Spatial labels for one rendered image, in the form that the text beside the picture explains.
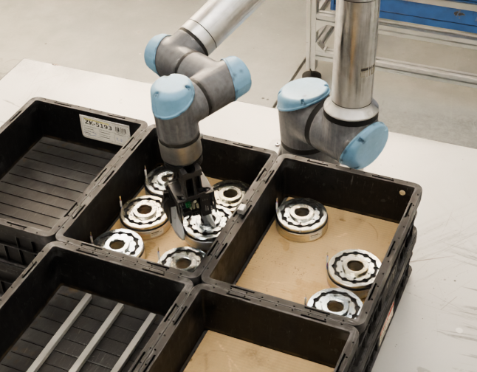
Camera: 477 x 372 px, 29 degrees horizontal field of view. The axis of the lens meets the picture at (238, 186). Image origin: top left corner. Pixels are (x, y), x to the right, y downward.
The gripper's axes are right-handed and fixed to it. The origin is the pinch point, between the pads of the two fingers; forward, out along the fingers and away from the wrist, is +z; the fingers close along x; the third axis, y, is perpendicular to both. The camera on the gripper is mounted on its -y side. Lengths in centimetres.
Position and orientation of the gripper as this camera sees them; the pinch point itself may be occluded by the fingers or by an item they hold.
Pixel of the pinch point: (193, 228)
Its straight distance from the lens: 181.7
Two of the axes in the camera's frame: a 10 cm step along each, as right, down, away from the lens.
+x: 9.2, -3.1, 2.2
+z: 1.0, 7.6, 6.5
